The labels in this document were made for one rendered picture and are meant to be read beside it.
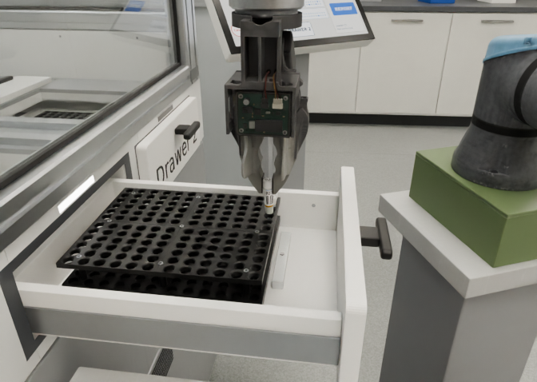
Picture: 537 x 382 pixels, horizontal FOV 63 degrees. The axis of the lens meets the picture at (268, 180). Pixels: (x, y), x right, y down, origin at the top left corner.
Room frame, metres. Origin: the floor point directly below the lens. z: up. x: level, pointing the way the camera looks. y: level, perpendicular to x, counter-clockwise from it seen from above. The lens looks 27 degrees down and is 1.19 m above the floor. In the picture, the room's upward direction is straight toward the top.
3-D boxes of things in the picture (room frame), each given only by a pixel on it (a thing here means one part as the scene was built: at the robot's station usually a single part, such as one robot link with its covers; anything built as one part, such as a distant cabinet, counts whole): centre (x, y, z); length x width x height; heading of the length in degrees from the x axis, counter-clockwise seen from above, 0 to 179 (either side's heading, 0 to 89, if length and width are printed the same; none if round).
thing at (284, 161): (0.46, -0.02, 0.98); 0.06 x 0.03 x 0.09; 173
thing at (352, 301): (0.42, -0.09, 0.87); 0.29 x 0.02 x 0.11; 172
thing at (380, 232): (0.42, -0.12, 0.91); 0.07 x 0.04 x 0.01; 172
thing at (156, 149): (0.78, 0.18, 0.87); 0.29 x 0.02 x 0.11; 172
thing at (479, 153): (0.69, -0.40, 0.91); 0.15 x 0.15 x 0.10
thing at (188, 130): (0.78, 0.15, 0.91); 0.07 x 0.04 x 0.01; 172
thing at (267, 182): (0.48, 0.00, 0.92); 0.01 x 0.01 x 0.05
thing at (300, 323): (0.45, 0.11, 0.86); 0.40 x 0.26 x 0.06; 82
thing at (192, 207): (0.45, 0.11, 0.87); 0.22 x 0.18 x 0.06; 82
